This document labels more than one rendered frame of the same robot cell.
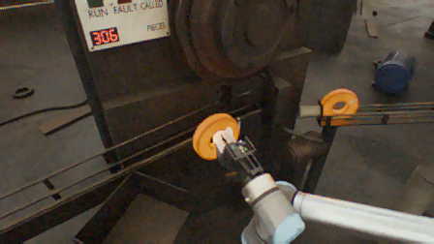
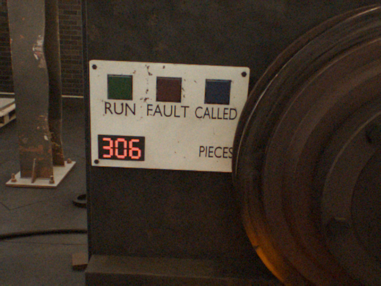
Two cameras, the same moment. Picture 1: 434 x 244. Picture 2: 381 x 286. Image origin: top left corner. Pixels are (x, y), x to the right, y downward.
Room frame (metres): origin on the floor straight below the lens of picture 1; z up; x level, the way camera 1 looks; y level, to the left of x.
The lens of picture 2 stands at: (0.27, -0.11, 1.31)
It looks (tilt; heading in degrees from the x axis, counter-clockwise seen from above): 17 degrees down; 30
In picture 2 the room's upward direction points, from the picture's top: 3 degrees clockwise
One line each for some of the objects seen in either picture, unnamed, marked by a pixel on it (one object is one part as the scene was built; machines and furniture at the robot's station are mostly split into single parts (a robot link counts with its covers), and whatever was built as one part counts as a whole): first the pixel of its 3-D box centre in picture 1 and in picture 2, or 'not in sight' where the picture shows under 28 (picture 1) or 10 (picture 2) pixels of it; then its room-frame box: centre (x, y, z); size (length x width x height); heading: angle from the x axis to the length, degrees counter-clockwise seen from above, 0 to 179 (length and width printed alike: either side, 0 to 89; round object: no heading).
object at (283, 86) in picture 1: (274, 104); not in sight; (1.05, -0.27, 0.68); 0.11 x 0.08 x 0.24; 31
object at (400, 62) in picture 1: (395, 70); not in sight; (2.43, -1.80, 0.17); 0.57 x 0.31 x 0.34; 141
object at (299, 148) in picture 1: (295, 175); not in sight; (0.97, -0.43, 0.27); 0.22 x 0.13 x 0.53; 121
